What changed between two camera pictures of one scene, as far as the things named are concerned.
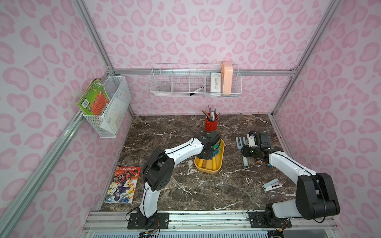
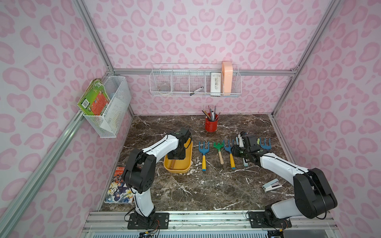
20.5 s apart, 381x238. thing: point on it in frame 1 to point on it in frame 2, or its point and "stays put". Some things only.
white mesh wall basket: x=118 y=112 stays put
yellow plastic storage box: x=213 y=165 to x=180 y=166
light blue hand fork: x=240 y=146 stays put
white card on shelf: x=215 y=84 stays put
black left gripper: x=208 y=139 to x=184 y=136
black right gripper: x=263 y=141 to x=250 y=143
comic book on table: x=123 y=187 stays put
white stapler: x=273 y=185 stays put
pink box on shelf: x=227 y=69 stays put
